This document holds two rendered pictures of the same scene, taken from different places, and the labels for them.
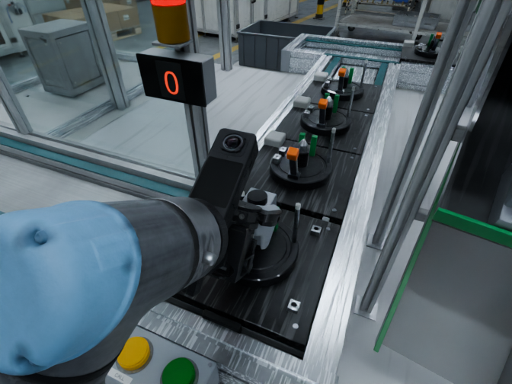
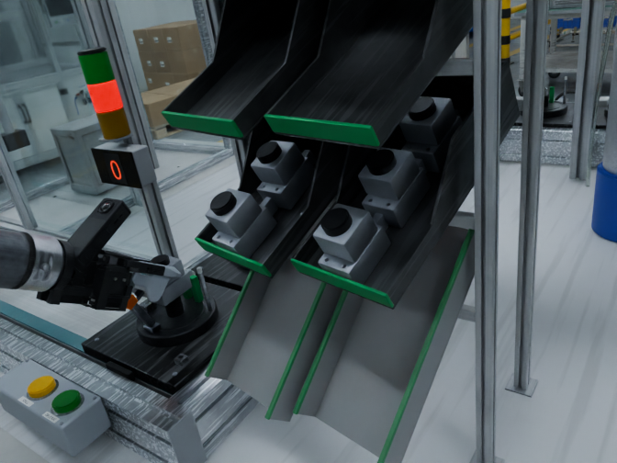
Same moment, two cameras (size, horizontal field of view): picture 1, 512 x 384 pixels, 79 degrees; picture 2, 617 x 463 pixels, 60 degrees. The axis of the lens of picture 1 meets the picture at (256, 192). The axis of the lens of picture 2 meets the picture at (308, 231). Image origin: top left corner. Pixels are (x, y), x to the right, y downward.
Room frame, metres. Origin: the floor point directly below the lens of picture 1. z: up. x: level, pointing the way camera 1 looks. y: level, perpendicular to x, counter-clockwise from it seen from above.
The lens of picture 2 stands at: (-0.35, -0.46, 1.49)
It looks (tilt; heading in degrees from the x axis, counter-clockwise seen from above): 26 degrees down; 16
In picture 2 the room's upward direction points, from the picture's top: 9 degrees counter-clockwise
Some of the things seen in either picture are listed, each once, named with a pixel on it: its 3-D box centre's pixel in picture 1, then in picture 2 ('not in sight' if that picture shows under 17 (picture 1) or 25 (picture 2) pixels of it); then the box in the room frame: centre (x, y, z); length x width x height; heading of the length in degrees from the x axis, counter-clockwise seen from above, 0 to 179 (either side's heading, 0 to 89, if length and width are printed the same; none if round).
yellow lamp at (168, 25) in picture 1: (171, 22); (113, 122); (0.53, 0.13, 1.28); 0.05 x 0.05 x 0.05
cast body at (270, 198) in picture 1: (260, 208); (169, 273); (0.35, -0.01, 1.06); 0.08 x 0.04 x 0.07; 157
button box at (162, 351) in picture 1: (139, 363); (49, 403); (0.18, 0.16, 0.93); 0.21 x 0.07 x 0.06; 67
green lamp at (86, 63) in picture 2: not in sight; (96, 67); (0.53, 0.13, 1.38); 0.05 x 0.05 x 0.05
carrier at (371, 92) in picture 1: (344, 80); not in sight; (1.03, -0.29, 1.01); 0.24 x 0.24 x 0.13; 67
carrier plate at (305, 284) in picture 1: (257, 255); (180, 325); (0.34, 0.00, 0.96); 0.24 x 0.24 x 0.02; 67
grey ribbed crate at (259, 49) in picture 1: (286, 46); not in sight; (2.47, -0.23, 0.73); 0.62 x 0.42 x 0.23; 67
